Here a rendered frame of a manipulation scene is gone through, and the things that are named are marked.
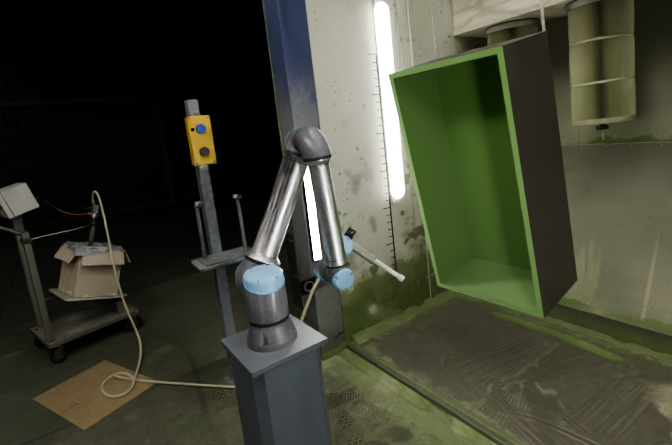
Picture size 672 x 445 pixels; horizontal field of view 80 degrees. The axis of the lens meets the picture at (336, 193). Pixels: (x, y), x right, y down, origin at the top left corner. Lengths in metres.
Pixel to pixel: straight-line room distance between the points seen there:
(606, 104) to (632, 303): 1.13
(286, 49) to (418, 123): 0.83
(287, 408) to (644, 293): 2.04
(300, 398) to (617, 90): 2.33
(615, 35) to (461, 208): 1.27
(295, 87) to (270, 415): 1.61
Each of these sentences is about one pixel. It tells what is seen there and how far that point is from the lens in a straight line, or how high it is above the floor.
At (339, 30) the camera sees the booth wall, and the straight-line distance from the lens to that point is 2.58.
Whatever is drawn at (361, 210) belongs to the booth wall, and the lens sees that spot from 2.59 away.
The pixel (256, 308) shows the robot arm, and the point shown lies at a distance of 1.53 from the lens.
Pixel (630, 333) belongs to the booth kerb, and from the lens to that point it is 2.86.
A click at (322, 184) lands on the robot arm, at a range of 1.55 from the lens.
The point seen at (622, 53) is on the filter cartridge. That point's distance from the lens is 2.89.
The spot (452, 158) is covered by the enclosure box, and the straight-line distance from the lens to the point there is 2.40.
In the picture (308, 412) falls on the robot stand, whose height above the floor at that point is 0.39.
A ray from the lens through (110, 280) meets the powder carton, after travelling 3.59.
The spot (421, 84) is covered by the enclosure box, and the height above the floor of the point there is 1.58.
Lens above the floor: 1.40
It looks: 9 degrees down
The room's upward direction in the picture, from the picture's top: 7 degrees counter-clockwise
